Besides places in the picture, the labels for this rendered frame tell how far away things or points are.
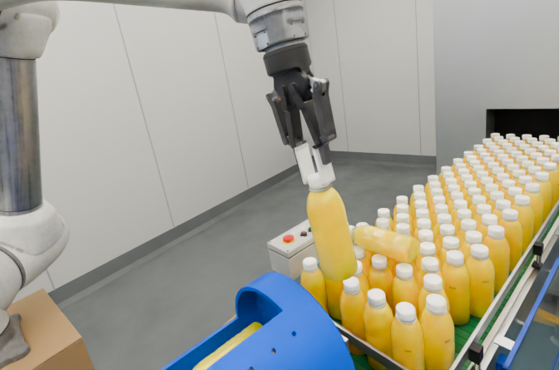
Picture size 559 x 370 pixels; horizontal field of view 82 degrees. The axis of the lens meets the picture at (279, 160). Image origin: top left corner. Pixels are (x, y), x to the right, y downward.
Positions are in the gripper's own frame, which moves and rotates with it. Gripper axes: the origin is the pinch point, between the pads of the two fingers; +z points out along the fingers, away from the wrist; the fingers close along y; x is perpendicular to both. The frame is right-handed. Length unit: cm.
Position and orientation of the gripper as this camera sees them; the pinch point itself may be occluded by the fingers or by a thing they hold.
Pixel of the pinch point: (314, 165)
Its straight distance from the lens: 56.7
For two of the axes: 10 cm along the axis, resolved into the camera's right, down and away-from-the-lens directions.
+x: 7.3, -3.5, 5.9
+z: 2.7, 9.4, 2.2
